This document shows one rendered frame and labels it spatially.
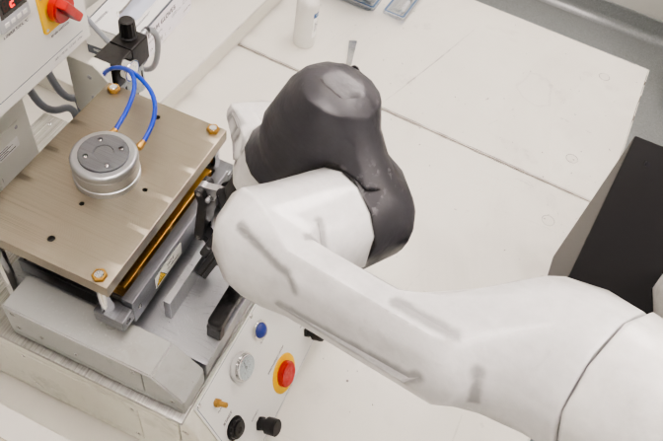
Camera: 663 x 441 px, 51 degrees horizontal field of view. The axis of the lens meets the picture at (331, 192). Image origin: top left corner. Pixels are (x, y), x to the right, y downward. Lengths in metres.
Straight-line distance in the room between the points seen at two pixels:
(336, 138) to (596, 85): 1.24
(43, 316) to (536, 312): 0.62
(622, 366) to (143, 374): 0.57
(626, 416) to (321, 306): 0.21
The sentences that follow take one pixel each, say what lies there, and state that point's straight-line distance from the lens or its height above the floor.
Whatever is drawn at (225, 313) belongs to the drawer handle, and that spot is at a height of 1.01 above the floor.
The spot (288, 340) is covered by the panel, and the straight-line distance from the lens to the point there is 1.08.
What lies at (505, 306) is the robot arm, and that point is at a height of 1.40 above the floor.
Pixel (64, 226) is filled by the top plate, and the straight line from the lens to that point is 0.85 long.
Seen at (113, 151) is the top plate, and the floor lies 1.15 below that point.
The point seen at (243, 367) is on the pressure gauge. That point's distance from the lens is 0.97.
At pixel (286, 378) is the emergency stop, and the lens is 1.08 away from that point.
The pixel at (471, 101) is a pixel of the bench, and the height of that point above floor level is 0.75.
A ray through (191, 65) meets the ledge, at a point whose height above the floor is 0.79.
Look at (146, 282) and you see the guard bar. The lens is 0.86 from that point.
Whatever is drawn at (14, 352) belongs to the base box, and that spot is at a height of 0.87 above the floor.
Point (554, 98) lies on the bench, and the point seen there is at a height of 0.75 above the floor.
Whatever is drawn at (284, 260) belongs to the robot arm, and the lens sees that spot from 0.52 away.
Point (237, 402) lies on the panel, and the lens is 1.00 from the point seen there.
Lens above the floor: 1.78
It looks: 51 degrees down
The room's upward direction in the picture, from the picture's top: 11 degrees clockwise
